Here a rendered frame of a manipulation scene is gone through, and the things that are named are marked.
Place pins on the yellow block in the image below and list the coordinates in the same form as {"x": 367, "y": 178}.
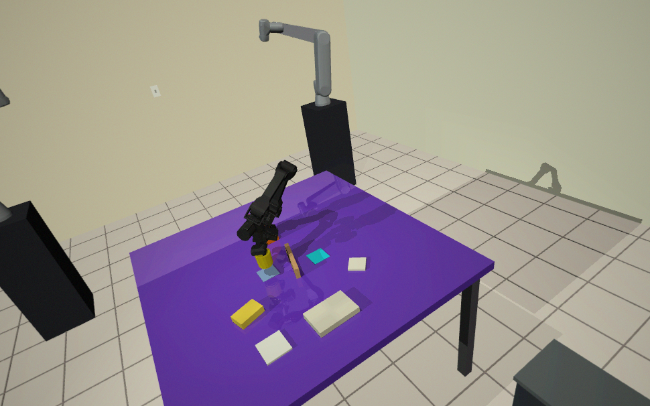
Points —
{"x": 247, "y": 314}

